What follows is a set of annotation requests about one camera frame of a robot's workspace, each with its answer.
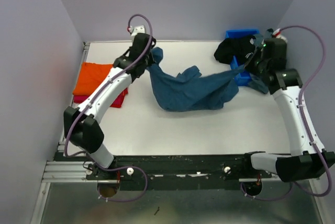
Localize grey blue t shirt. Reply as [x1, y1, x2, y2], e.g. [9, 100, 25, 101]
[245, 28, 274, 94]

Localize black t shirt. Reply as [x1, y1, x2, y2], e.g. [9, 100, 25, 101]
[214, 35, 255, 64]

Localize orange t shirt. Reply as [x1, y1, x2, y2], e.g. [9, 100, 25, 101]
[73, 62, 113, 96]

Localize pink t shirt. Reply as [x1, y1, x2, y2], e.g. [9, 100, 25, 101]
[73, 88, 128, 108]

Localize teal blue t shirt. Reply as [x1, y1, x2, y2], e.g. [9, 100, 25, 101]
[147, 47, 244, 112]

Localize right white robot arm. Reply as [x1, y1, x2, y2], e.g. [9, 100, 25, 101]
[241, 38, 334, 182]

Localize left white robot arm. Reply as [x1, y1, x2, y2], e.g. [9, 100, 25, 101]
[63, 33, 156, 180]

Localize blue plastic bin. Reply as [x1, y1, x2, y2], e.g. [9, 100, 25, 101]
[225, 28, 260, 70]

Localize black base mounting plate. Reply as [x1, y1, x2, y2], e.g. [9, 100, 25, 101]
[54, 153, 279, 194]

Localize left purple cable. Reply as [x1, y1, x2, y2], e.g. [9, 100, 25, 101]
[63, 14, 153, 204]

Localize purple cable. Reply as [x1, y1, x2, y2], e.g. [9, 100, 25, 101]
[63, 14, 153, 204]
[239, 25, 332, 201]

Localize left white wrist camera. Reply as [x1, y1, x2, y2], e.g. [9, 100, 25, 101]
[127, 25, 146, 37]

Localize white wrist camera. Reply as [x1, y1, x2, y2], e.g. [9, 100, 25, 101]
[127, 25, 146, 37]
[266, 28, 288, 43]

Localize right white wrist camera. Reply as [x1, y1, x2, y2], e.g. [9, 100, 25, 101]
[266, 28, 288, 43]

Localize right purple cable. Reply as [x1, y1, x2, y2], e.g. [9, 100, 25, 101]
[239, 25, 332, 201]

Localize aluminium frame rail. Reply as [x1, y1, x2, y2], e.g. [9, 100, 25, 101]
[28, 41, 100, 224]

